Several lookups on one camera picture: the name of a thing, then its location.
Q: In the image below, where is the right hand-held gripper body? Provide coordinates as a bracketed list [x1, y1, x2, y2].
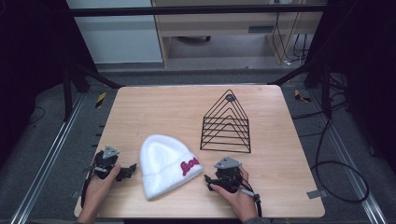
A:
[212, 156, 245, 194]

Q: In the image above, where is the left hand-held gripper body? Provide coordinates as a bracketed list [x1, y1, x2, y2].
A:
[92, 145, 122, 181]

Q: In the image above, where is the white knit beanie hat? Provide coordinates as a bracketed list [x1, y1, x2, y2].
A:
[138, 133, 205, 202]

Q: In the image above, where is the person's left hand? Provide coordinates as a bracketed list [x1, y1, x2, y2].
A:
[81, 164, 122, 216]

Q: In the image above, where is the person's right hand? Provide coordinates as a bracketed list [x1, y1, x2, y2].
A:
[209, 165, 260, 223]

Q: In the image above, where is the yellow black striped tape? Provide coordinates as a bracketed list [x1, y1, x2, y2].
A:
[94, 91, 107, 109]
[293, 89, 312, 104]

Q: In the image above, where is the white cabinet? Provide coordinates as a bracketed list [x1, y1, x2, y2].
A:
[65, 0, 164, 65]

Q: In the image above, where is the black curtain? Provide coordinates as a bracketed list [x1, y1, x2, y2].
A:
[304, 0, 396, 175]
[0, 0, 98, 169]

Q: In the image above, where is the light wooden desk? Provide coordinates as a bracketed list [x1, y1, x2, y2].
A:
[150, 0, 329, 69]

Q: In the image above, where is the black wire triangular rack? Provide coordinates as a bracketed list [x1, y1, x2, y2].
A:
[199, 89, 252, 154]

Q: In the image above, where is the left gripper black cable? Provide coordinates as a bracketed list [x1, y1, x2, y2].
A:
[79, 169, 95, 209]

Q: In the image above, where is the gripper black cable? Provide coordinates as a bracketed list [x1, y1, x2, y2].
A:
[240, 186, 263, 218]
[79, 169, 95, 209]

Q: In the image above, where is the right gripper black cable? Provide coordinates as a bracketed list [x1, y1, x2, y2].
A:
[240, 186, 263, 218]

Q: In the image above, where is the aluminium floor rail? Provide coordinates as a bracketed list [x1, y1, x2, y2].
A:
[9, 92, 88, 224]
[309, 89, 389, 224]

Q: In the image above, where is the thin black floor cable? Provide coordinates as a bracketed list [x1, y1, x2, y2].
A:
[28, 105, 47, 126]

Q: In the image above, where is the black metal frame strut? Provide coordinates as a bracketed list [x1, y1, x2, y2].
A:
[266, 57, 332, 119]
[61, 61, 126, 123]

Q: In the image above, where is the long black floor cable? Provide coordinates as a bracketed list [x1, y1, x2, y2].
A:
[290, 91, 371, 204]

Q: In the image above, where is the bundle of hanging cables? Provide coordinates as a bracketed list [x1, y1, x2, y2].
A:
[271, 0, 310, 66]

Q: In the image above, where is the black horizontal frame bar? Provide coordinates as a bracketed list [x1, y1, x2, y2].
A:
[66, 3, 329, 19]

